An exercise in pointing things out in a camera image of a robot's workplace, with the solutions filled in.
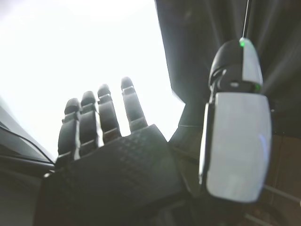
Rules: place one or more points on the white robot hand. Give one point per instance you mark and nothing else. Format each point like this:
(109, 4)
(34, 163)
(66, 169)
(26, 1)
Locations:
(113, 179)

